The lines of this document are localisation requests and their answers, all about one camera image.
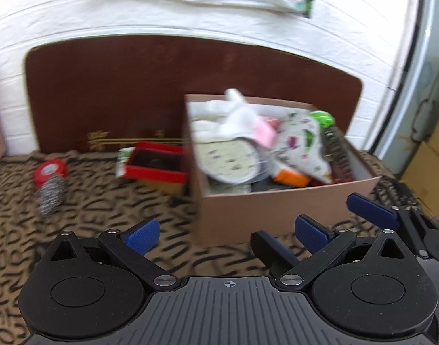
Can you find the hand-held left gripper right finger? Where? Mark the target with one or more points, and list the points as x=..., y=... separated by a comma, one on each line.
x=313, y=233

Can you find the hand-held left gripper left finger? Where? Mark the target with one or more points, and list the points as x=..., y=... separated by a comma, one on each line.
x=144, y=235

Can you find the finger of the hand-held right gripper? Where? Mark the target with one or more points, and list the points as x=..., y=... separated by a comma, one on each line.
x=271, y=251
x=372, y=210

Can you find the brown cardboard box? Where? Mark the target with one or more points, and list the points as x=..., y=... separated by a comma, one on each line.
x=270, y=208

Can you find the white printed cloth pouch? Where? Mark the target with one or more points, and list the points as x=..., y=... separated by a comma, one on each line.
x=302, y=147

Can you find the white and pink glove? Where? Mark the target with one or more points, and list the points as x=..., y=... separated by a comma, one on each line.
x=226, y=118

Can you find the small brown box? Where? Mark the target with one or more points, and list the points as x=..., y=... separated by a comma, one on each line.
x=169, y=187

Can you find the orange small item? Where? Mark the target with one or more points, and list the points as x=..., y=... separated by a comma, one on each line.
x=291, y=178

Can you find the stacked cardboard cartons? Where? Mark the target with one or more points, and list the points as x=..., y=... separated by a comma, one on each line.
x=430, y=176

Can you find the red square box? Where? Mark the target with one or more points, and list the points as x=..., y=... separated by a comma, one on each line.
x=154, y=165

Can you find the green and white packet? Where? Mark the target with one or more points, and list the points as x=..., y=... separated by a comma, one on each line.
x=124, y=161

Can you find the steel wool scrubber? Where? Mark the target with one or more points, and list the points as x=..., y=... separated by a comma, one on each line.
x=51, y=196

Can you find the round white printed pad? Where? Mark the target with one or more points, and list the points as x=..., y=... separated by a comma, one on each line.
x=228, y=160

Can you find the green toy ball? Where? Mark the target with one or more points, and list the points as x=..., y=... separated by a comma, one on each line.
x=322, y=118

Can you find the red tape roll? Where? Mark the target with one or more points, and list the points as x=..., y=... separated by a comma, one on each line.
x=50, y=170

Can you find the dark brown board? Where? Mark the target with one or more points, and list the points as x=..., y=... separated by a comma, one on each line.
x=115, y=90

